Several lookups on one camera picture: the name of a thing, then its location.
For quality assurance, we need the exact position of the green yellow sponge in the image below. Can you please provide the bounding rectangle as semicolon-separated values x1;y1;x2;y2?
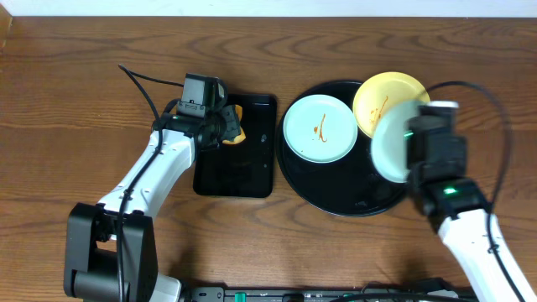
222;105;246;145

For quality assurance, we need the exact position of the light blue plate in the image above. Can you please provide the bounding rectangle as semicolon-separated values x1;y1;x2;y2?
370;101;424;183
283;94;358;164

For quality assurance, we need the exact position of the yellow plate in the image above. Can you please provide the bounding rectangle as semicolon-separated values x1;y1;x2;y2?
352;71;430;138

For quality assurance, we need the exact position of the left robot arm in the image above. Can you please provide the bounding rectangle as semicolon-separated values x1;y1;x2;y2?
63;74;241;301

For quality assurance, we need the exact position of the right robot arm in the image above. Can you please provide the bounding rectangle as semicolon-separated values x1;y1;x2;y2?
404;101;536;301

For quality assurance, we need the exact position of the black rectangular tray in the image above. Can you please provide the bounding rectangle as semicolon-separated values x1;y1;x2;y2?
193;94;277;198

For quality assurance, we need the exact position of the black round tray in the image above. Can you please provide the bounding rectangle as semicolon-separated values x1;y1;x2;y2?
275;81;406;216

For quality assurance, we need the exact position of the left black cable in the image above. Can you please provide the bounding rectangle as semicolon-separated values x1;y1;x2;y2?
115;63;188;302

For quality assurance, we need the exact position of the black cable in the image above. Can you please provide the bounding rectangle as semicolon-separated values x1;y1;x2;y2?
425;80;529;302
115;63;188;302

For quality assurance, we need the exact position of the right black cable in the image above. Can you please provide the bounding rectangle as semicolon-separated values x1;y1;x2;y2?
425;80;529;302

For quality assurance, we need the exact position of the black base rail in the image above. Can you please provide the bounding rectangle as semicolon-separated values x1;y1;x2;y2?
184;285;479;302

